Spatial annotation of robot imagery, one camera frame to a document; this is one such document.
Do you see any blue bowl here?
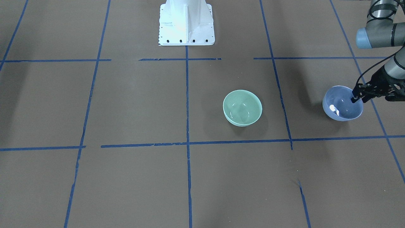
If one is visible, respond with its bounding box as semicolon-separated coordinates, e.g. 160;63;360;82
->
322;85;364;122

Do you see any green bowl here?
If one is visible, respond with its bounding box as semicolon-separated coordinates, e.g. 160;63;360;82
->
222;90;262;127

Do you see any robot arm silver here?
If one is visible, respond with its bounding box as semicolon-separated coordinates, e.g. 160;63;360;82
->
351;0;405;103

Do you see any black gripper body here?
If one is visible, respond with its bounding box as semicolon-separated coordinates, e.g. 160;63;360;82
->
361;66;405;103

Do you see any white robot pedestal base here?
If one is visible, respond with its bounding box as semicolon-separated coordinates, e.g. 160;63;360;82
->
158;0;215;46

